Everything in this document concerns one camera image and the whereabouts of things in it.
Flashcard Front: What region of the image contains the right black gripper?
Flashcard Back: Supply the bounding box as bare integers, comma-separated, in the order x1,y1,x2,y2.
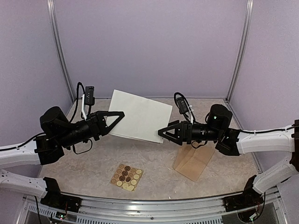
158,119,222,145

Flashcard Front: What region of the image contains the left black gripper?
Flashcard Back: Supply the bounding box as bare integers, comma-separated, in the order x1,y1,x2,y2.
57,111,124,148

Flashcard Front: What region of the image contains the ornate bordered letter paper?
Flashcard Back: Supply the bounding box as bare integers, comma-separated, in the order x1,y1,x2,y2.
108,90,172,143

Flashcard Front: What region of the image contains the brown kraft envelope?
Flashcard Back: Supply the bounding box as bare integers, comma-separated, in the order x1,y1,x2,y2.
173,145,215,182

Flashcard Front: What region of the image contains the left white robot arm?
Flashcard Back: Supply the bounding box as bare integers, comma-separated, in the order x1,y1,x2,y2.
0,106,125,208

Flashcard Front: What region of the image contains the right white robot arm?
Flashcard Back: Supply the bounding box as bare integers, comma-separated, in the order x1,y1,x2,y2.
158,104,299,207

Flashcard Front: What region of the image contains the round sticker sheet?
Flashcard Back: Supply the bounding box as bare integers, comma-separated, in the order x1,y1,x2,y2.
110,163,143,191

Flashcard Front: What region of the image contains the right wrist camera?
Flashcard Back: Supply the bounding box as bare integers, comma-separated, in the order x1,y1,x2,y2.
174,92,196,124

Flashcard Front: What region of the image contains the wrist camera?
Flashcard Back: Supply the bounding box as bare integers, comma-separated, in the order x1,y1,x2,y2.
81,86,95,120
174,92,196,124

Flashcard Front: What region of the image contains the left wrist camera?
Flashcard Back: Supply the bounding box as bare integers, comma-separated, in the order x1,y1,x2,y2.
81,86,95,120

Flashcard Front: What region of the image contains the front aluminium rail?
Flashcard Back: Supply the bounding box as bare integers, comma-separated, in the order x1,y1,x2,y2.
23,191,281,224

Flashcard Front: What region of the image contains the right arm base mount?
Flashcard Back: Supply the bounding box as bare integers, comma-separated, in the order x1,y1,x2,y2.
223,175,264,212

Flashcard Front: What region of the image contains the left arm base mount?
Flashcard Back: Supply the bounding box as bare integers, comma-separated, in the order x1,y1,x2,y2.
40,177,82,213

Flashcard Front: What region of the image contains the left aluminium frame post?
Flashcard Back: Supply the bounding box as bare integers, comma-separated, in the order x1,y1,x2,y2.
47,0,75,103

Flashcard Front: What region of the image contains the aluminium frame post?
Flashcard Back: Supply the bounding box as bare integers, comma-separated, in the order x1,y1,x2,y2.
47,0,75,103
226,0,254,104

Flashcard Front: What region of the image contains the right aluminium frame post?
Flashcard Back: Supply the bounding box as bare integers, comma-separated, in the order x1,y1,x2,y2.
226,0,254,104

